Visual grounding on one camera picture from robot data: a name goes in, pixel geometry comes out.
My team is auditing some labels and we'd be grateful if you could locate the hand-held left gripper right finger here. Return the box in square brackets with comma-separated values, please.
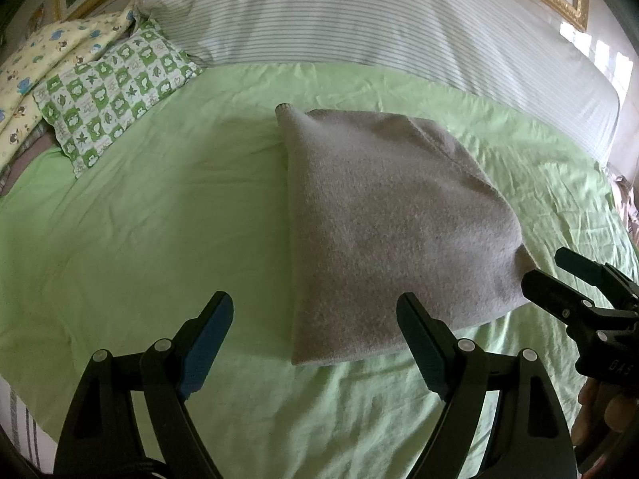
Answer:
[396, 292, 580, 479]

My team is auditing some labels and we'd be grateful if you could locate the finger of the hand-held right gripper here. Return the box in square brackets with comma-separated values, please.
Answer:
[520, 269, 611, 346]
[554, 246, 639, 310]

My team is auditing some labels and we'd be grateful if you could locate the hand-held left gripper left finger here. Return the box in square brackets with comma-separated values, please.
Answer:
[52, 290, 234, 479]

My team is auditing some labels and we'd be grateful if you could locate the grey towel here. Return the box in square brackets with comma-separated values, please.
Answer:
[276, 102, 540, 366]

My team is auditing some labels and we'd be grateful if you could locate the person's right hand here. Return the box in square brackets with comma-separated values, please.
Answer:
[570, 378, 639, 479]

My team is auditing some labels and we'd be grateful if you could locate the pink cloth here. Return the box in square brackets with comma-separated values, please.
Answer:
[606, 167, 639, 247]

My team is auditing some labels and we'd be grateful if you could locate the light green bed sheet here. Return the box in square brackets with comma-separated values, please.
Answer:
[0, 62, 635, 479]

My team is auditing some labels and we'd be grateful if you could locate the grey striped mattress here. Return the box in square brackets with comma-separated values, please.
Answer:
[0, 376, 56, 475]

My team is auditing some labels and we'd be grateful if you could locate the green checked pillow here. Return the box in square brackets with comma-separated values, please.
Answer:
[32, 19, 203, 179]

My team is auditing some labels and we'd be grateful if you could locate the white striped bolster pillow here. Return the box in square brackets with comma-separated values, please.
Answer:
[135, 0, 622, 165]

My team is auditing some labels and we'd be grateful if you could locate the yellow printed pillow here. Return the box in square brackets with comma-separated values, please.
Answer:
[0, 7, 135, 160]

